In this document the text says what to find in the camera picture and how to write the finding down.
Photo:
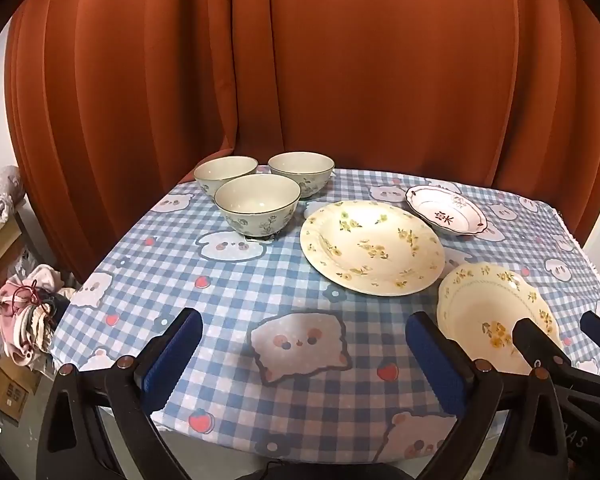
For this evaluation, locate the grey cloth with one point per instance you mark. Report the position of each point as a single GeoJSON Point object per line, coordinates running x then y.
{"type": "Point", "coordinates": [2, 190]}

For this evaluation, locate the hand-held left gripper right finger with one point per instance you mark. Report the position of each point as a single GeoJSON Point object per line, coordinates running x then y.
{"type": "Point", "coordinates": [437, 365]}

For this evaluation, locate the cardboard box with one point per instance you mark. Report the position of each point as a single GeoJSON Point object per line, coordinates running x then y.
{"type": "Point", "coordinates": [10, 390]}

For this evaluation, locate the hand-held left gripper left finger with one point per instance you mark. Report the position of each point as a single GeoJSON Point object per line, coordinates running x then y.
{"type": "Point", "coordinates": [172, 355]}

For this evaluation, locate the pale green floral bowl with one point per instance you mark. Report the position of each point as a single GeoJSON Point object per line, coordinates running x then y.
{"type": "Point", "coordinates": [225, 166]}
{"type": "Point", "coordinates": [300, 164]}
{"type": "Point", "coordinates": [257, 199]}

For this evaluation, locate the pink clothes pile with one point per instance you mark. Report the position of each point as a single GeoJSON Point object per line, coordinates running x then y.
{"type": "Point", "coordinates": [25, 310]}

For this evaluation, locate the blue checked bear tablecloth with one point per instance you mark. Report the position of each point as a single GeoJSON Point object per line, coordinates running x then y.
{"type": "Point", "coordinates": [230, 300]}

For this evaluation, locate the small white red-print dish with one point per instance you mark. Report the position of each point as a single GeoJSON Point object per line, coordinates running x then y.
{"type": "Point", "coordinates": [445, 210]}

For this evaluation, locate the orange curtain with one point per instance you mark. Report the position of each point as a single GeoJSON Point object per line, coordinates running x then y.
{"type": "Point", "coordinates": [300, 60]}

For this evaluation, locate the large cream floral plate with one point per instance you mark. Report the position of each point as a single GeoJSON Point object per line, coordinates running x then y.
{"type": "Point", "coordinates": [375, 252]}

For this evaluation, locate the scalloped cream floral plate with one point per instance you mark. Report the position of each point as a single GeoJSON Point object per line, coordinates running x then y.
{"type": "Point", "coordinates": [480, 310]}

